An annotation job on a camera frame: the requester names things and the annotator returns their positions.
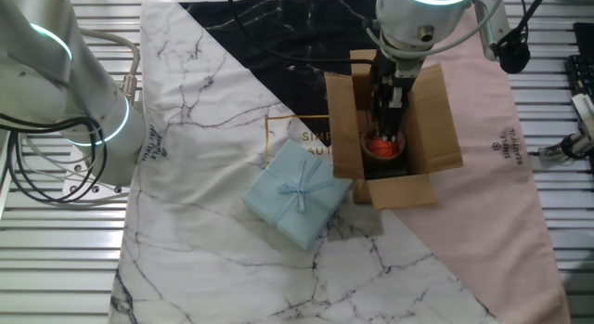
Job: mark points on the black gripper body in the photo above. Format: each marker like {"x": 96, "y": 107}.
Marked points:
{"x": 383, "y": 73}

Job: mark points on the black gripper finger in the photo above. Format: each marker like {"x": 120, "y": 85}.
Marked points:
{"x": 380, "y": 115}
{"x": 398, "y": 120}

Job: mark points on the brown cardboard box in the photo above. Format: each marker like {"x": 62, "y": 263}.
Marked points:
{"x": 343, "y": 129}

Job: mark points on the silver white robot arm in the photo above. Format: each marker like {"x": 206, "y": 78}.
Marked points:
{"x": 69, "y": 82}

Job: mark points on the light blue ribboned gift box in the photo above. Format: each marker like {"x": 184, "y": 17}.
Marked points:
{"x": 297, "y": 194}

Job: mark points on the orange mini basketball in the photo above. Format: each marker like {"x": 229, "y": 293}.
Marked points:
{"x": 383, "y": 149}

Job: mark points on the brown packing tape roll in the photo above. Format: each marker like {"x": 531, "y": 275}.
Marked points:
{"x": 366, "y": 153}

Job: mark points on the black ribbed object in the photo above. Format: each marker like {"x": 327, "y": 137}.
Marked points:
{"x": 387, "y": 170}

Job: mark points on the marble and pink pattern cloth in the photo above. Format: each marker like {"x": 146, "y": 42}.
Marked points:
{"x": 209, "y": 152}

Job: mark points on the black keyboard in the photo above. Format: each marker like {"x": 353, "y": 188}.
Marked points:
{"x": 582, "y": 68}

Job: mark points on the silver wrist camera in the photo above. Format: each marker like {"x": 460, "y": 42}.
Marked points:
{"x": 492, "y": 22}

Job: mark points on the small silver camera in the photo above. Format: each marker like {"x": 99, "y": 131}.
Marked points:
{"x": 552, "y": 151}

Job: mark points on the silver vented camera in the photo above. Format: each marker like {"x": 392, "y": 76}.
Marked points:
{"x": 584, "y": 112}

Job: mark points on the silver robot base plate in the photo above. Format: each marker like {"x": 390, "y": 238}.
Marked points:
{"x": 74, "y": 185}

